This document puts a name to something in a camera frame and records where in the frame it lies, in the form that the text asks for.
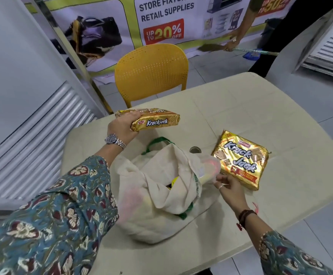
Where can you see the person's right hand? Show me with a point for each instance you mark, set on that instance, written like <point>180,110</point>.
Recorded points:
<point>233,194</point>

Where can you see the person's left hand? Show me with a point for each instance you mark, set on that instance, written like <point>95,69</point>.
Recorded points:
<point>120,127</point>

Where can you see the gold Krack Jack packet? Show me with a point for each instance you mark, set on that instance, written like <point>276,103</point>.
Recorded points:
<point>155,121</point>
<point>241,160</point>

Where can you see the person's left forearm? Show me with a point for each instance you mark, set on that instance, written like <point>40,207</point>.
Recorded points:
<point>55,211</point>

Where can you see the person's right forearm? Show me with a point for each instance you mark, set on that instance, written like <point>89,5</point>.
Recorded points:
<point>255,226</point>

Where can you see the silver wristwatch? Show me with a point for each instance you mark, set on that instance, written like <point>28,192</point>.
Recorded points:
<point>112,138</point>

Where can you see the yellow plastic chair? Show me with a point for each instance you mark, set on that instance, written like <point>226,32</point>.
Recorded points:
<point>152,71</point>

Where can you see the beige plastic table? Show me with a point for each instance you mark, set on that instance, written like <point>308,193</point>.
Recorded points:
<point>283,126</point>

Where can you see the metal pole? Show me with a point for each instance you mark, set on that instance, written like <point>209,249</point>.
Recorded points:
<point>69,45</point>

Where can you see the straw broom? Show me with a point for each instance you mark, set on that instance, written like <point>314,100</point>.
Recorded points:
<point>212,48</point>

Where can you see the green white promotional banner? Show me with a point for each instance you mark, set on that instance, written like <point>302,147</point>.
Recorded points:
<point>166,14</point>

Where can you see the blue dustpan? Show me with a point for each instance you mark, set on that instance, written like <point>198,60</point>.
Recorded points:
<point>252,55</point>

